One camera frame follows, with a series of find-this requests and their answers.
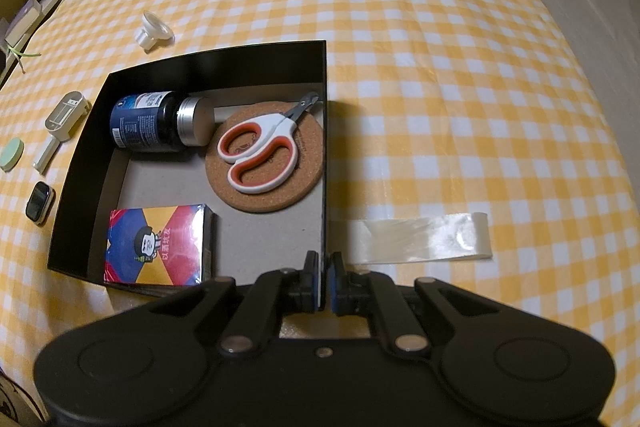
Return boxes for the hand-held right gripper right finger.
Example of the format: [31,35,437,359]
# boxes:
[326,252,501,353]

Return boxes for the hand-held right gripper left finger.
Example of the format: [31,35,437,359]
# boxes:
[145,251,322,355]

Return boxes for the round cork coaster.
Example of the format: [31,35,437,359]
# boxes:
[205,103,326,212]

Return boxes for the orange white scissors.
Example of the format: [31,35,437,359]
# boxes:
[216,91,321,195]

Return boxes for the red blue card box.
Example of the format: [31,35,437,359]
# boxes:
[103,203,217,288]

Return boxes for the blue bottle silver cap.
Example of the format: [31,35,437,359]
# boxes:
[110,92,217,154]

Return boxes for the black cardboard box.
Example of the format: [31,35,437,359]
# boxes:
[47,39,329,303]

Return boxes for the black smart watch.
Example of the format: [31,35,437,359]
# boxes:
[25,181,55,226]

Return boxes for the white plastic stick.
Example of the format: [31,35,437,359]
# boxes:
[32,138,63,172]

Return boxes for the white suction cup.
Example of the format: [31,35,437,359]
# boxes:
[134,11,175,50]

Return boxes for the white plastic case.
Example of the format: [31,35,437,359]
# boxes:
[45,91,92,142]

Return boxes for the green round disc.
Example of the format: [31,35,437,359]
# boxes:
[0,138,25,172]

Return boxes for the yellow checked mat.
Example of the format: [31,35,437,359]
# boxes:
[0,0,640,427]

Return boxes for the beige printed cloth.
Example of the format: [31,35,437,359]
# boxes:
[0,372,41,427]

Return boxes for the green plant stems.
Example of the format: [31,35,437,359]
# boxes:
[6,46,42,75]

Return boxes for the white book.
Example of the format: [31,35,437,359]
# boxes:
[5,9,43,45]

